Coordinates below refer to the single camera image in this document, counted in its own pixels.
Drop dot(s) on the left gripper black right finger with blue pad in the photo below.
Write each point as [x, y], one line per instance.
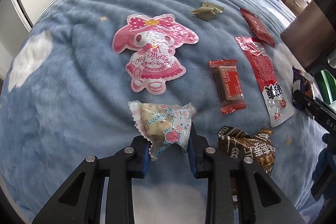
[237, 189]

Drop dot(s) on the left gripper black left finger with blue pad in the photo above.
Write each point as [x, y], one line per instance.
[79, 198]

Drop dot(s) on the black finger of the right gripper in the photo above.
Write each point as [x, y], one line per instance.
[304, 102]

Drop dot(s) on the blue orange snack packet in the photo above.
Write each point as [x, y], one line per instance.
[303, 82]

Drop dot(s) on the brown snack packet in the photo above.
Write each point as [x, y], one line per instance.
[237, 144]

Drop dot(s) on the red white long snack packet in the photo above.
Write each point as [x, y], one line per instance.
[278, 106]

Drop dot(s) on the Lucky bunny snack packet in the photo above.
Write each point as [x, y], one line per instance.
[163, 125]

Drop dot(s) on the red brown chocolate bar wrapper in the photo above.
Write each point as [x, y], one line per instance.
[228, 85]

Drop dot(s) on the pink My Melody candy packet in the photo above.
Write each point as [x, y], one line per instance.
[154, 41]

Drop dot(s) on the blue gloved hand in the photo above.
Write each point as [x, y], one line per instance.
[325, 168]

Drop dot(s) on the green metal tray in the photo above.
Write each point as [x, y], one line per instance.
[326, 84]

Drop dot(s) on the small red sachet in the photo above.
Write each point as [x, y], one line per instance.
[258, 27]

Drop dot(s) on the blue cloud blanket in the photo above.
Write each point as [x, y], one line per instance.
[65, 95]

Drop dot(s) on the olive green candy wrapper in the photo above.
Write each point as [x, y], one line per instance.
[207, 11]

